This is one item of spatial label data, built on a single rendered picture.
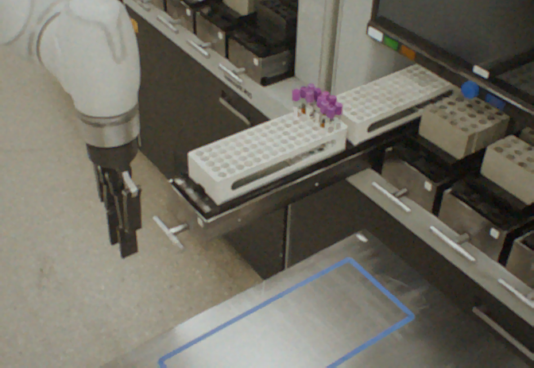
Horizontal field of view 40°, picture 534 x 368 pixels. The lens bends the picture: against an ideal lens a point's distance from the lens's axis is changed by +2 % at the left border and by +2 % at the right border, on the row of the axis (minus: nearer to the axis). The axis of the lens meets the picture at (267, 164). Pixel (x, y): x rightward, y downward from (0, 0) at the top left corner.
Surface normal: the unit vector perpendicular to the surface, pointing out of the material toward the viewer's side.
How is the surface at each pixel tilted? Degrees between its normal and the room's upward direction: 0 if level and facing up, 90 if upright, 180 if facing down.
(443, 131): 90
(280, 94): 0
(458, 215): 90
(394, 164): 90
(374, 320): 0
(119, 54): 82
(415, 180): 90
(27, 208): 0
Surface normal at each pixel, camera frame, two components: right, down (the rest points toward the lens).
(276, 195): 0.59, 0.51
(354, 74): -0.81, 0.34
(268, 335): 0.03, -0.79
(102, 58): 0.33, 0.47
